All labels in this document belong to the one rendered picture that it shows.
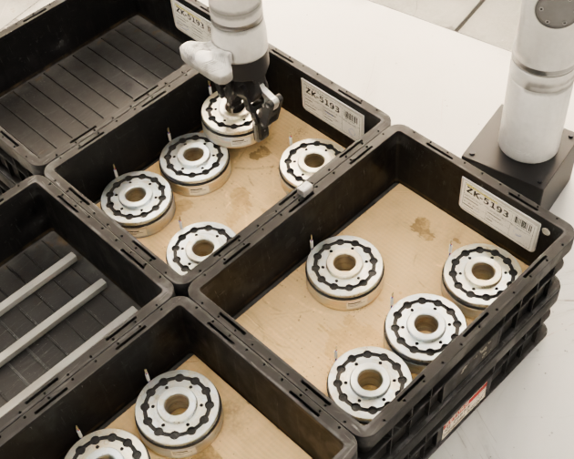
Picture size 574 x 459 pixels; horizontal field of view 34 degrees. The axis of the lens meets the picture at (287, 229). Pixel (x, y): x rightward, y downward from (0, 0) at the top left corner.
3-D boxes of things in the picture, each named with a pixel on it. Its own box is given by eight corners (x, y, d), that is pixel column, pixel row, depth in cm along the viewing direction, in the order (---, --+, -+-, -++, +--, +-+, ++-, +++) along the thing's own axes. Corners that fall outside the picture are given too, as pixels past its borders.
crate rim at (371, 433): (396, 132, 134) (397, 119, 132) (578, 242, 119) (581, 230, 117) (183, 301, 117) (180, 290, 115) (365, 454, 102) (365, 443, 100)
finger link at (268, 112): (265, 100, 130) (255, 120, 135) (273, 110, 129) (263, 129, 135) (279, 91, 131) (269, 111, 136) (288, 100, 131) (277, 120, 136)
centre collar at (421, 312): (422, 303, 120) (422, 300, 120) (454, 324, 118) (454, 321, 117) (397, 328, 118) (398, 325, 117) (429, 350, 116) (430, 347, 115)
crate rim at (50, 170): (251, 43, 148) (249, 30, 146) (396, 131, 134) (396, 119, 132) (42, 182, 131) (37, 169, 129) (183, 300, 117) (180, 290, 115)
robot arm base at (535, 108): (515, 113, 150) (529, 26, 137) (569, 135, 146) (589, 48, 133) (486, 148, 145) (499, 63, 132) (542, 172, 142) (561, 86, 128)
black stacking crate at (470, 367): (394, 179, 141) (397, 124, 132) (563, 288, 127) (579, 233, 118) (196, 344, 124) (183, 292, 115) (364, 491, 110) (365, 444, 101)
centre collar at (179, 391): (179, 381, 115) (179, 378, 114) (206, 405, 112) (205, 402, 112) (148, 407, 113) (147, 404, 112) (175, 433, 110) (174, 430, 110)
